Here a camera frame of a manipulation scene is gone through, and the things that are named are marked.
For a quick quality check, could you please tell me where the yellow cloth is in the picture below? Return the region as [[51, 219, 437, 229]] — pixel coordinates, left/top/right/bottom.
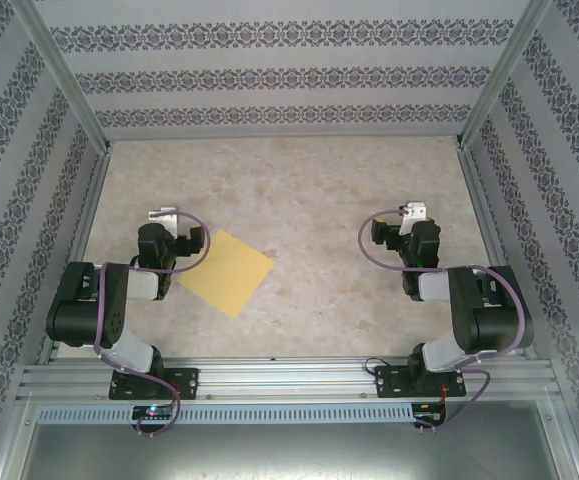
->
[[176, 229, 277, 319]]

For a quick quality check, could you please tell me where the grey metal panel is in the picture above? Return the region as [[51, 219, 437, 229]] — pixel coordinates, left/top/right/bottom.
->
[[16, 421, 565, 480]]

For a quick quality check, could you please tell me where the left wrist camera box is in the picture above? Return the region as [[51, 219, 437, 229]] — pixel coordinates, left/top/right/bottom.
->
[[147, 204, 181, 236]]

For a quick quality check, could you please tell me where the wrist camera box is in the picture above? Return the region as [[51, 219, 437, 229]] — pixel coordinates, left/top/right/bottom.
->
[[147, 204, 181, 236], [399, 200, 429, 221]]

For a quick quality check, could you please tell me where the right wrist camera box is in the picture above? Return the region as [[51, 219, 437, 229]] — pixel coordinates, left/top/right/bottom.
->
[[399, 200, 429, 221]]

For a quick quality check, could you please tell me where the aluminium side rail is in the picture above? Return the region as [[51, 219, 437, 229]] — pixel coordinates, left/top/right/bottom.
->
[[456, 144, 538, 361], [36, 147, 115, 364]]

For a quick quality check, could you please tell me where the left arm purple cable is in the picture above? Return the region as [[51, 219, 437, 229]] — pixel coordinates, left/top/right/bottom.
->
[[92, 209, 214, 440]]

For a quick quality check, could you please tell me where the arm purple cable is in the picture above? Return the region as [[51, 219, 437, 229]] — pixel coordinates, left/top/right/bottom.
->
[[92, 209, 214, 440], [358, 209, 529, 436]]

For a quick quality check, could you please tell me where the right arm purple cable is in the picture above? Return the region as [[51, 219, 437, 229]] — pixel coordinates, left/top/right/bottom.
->
[[358, 209, 529, 436]]

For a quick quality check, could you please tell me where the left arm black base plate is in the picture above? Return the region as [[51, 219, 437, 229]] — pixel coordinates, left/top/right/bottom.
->
[[108, 367, 200, 401]]

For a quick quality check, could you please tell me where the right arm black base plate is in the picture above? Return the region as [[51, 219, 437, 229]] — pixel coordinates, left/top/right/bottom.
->
[[374, 364, 467, 400]]

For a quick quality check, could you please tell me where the long aluminium mounting rail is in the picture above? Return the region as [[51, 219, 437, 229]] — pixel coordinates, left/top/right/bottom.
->
[[16, 355, 563, 401]]

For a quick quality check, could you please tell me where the aluminium frame post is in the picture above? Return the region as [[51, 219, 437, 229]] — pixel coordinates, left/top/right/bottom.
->
[[16, 0, 113, 156], [456, 0, 555, 149]]

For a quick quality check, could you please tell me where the slotted grey cable duct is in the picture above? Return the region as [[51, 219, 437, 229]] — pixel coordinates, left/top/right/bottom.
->
[[36, 403, 415, 425]]

